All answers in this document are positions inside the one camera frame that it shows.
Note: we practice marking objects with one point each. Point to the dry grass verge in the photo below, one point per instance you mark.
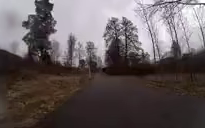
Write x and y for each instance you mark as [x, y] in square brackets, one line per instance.
[180, 85]
[33, 96]

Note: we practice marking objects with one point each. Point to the tall dark conifer tree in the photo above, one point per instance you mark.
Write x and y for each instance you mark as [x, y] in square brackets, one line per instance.
[40, 30]

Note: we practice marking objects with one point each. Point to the pale pole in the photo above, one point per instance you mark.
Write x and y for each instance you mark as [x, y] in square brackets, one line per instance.
[89, 68]

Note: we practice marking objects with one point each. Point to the slender dark tree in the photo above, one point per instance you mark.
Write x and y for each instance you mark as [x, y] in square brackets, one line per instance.
[71, 48]

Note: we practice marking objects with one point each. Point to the dark asphalt road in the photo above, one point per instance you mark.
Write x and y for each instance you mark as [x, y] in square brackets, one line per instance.
[123, 103]

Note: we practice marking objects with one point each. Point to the row of bare trees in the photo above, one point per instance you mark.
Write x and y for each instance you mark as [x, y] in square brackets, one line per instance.
[176, 30]

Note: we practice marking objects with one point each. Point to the dark broad tree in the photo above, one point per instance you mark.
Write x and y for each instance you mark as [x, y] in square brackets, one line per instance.
[121, 41]

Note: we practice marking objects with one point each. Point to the dark hedge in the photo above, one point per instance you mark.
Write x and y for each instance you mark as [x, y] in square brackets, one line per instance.
[163, 67]

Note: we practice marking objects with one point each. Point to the dark bushes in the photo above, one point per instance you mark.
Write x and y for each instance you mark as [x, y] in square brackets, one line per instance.
[10, 61]

